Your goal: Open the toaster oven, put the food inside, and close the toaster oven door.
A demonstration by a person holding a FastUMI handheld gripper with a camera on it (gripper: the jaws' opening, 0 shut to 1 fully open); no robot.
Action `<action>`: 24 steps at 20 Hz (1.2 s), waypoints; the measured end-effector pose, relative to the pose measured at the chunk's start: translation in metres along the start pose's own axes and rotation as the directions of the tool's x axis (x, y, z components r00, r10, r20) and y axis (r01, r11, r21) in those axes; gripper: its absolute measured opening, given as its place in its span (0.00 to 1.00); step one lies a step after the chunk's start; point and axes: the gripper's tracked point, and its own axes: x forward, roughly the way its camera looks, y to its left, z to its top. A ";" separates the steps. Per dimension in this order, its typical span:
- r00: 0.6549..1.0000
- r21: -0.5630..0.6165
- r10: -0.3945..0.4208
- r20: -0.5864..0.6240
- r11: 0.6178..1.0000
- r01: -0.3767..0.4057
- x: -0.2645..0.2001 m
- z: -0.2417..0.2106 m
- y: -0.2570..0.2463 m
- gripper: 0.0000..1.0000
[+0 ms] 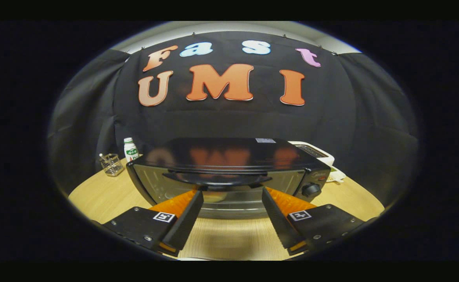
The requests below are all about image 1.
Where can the white leaf-shaped snack dish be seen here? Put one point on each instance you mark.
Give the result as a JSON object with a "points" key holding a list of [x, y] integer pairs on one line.
{"points": [[337, 175]]}

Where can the black toaster oven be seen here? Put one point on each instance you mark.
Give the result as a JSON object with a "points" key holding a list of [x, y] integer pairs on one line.
{"points": [[221, 154]]}

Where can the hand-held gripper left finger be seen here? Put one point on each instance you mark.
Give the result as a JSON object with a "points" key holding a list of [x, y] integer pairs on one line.
{"points": [[186, 223]]}

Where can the white bottle green label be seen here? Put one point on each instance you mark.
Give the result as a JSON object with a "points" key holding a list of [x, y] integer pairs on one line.
{"points": [[130, 152]]}

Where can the white bread toaster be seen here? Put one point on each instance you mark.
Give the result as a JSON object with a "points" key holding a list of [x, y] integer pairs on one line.
{"points": [[323, 154]]}

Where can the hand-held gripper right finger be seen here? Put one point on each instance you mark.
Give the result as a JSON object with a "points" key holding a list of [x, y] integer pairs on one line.
{"points": [[278, 223]]}

